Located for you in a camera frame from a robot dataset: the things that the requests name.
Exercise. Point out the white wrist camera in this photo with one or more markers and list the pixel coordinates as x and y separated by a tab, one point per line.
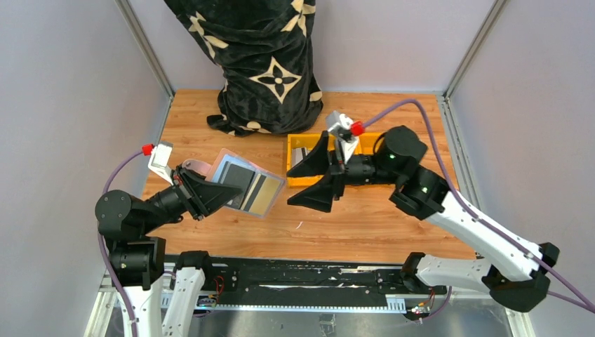
339	125
158	161

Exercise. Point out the black card in holder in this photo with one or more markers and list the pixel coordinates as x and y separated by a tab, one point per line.
240	175

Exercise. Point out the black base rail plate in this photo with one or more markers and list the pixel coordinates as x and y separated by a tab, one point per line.
307	285

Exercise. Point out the aluminium frame rail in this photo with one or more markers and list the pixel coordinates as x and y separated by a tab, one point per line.
457	147
140	36

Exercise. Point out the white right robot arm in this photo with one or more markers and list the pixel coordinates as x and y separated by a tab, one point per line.
511	270

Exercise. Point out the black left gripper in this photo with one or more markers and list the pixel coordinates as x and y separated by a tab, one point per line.
201	195

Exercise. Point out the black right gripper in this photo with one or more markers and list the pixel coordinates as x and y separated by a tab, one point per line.
319	196

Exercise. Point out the black patterned blanket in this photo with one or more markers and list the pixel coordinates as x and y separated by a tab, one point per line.
265	52

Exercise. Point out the aluminium frame rail right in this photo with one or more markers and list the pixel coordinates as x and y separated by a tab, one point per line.
457	147

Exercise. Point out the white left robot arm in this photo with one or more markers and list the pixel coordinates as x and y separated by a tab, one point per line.
135	261

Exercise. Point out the yellow bin middle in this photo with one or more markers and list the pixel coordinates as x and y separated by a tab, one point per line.
368	143

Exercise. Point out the yellow bin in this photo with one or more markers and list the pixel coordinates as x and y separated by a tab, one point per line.
368	143
308	140

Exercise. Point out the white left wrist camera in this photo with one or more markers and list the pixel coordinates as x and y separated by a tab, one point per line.
158	161

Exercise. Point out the yellow bin left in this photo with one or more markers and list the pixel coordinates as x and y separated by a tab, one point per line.
308	140

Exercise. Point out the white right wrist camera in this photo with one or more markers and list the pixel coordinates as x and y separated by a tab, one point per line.
339	125

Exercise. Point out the gold card in holder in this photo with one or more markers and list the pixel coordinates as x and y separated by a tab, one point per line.
261	194

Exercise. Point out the aluminium frame rail left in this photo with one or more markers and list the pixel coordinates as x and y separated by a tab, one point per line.
140	36

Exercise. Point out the silver cards in left bin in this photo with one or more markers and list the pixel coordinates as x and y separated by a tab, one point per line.
297	155

